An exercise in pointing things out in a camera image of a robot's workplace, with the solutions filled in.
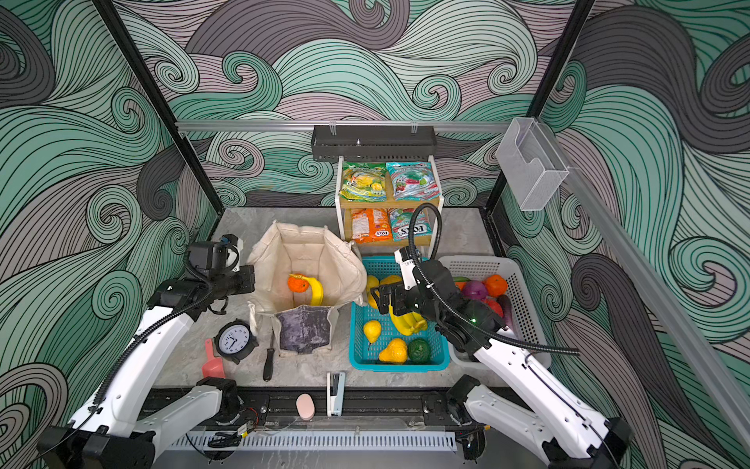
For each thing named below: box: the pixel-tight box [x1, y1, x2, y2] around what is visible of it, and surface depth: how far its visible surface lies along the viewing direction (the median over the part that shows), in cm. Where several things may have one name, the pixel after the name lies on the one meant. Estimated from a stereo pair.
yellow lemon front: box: [363, 319, 382, 344], surface depth 85 cm
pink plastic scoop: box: [202, 338, 226, 379], surface depth 81 cm
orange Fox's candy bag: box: [351, 208, 393, 244], surface depth 94 cm
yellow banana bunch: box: [388, 304, 428, 337], surface depth 87 cm
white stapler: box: [326, 372, 346, 418], surface depth 76 cm
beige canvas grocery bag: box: [246, 220, 369, 357], surface depth 82 cm
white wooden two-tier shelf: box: [334, 155, 445, 259], surface depth 82 cm
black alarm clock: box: [212, 318, 259, 365], surface depth 84 cm
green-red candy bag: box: [385, 161, 442, 202], surface depth 79 cm
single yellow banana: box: [289, 273, 325, 306], surface depth 90 cm
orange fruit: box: [287, 276, 310, 294], surface depth 92 cm
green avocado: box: [408, 338, 432, 364], surface depth 80 cm
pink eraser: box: [295, 392, 316, 422], surface depth 74 cm
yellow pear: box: [378, 338, 408, 365], surface depth 80 cm
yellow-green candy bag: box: [339, 161, 388, 203], surface depth 79 cm
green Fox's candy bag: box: [388, 208, 433, 242], surface depth 93 cm
